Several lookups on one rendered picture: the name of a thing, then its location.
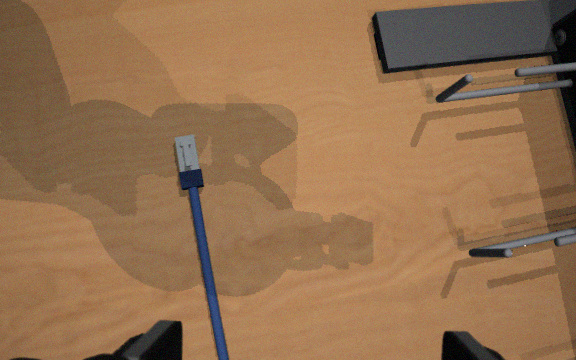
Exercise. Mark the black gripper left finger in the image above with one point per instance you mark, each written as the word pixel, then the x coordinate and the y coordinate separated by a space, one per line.
pixel 163 341

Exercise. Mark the blue patch cable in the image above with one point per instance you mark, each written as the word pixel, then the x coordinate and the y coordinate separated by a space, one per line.
pixel 208 274

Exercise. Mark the network cable plug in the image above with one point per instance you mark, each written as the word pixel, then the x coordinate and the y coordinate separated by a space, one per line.
pixel 190 173

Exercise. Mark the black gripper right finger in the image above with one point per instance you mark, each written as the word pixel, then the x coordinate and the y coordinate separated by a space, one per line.
pixel 461 345

